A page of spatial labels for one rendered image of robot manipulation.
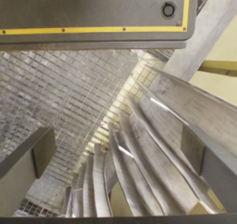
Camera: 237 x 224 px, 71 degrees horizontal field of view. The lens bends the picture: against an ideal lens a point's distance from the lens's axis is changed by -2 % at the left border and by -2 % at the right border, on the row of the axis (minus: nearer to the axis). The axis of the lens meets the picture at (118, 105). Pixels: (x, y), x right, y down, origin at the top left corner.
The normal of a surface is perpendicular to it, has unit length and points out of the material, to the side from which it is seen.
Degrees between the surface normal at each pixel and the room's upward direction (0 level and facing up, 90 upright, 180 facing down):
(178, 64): 0
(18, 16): 0
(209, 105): 68
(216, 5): 0
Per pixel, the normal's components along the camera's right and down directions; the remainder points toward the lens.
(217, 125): -0.77, -0.33
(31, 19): 0.01, 0.28
